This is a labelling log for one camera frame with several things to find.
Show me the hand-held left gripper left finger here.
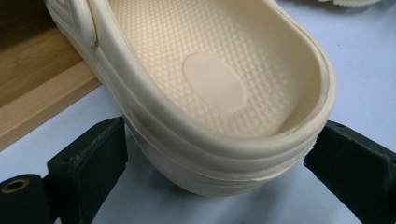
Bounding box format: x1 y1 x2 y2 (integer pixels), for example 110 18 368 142
43 116 129 224

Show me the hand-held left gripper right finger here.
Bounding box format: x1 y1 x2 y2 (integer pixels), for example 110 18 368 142
304 119 396 224

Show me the three-tier bamboo shoe rack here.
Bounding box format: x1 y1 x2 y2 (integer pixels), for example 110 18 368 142
0 0 103 152

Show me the cream foam clog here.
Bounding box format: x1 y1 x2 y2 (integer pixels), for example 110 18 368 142
44 0 337 199
313 0 383 8

